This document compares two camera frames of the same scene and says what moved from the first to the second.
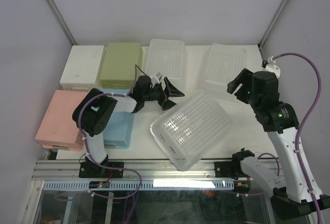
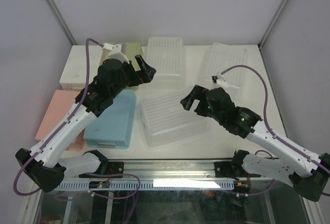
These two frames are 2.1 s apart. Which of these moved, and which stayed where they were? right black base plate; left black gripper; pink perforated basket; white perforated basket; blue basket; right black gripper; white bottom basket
Moved: left black gripper; right black gripper
Stayed: right black base plate; white bottom basket; blue basket; pink perforated basket; white perforated basket
